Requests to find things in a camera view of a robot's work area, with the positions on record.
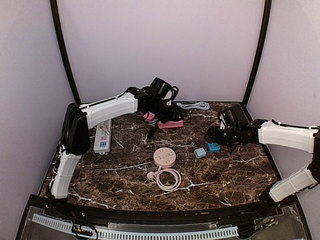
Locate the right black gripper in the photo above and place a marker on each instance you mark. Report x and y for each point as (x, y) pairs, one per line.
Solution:
(214, 137)

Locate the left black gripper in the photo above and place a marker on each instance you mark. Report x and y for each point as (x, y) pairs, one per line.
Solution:
(174, 115)

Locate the bright blue plug adapter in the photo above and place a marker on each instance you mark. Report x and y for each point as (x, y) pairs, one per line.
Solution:
(213, 147)

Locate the pink triangular power socket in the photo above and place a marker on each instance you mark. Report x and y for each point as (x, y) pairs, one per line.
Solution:
(171, 124)

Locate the light blue plug adapter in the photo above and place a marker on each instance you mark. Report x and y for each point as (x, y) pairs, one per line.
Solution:
(200, 153)

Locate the pink round power socket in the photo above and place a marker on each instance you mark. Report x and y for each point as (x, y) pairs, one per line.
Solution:
(164, 157)

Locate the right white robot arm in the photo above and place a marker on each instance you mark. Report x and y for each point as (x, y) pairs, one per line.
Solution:
(265, 132)

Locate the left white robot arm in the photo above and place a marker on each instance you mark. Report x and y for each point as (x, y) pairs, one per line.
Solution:
(79, 119)

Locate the pink flat plug adapter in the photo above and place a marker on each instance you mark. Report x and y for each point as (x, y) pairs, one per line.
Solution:
(149, 117)

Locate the grey blue power strip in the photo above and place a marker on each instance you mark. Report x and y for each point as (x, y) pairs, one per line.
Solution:
(154, 123)

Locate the white power strip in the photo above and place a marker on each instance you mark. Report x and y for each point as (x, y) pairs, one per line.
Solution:
(102, 140)

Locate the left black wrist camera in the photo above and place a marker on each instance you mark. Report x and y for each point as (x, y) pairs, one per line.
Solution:
(159, 88)

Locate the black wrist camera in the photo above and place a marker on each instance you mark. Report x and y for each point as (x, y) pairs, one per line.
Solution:
(159, 88)
(232, 116)

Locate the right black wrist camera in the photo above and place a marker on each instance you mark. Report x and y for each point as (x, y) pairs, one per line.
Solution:
(232, 116)

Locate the white slotted cable duct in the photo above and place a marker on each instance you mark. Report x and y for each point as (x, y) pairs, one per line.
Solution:
(121, 231)

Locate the black front rail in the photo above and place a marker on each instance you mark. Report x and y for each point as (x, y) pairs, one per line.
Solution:
(242, 215)

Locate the right black frame post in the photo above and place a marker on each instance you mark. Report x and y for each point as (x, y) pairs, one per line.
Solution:
(258, 53)

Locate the black frame post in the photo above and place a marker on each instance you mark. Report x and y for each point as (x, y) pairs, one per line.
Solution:
(63, 50)
(258, 53)

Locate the left black frame post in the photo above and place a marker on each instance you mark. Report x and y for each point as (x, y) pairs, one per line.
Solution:
(63, 50)

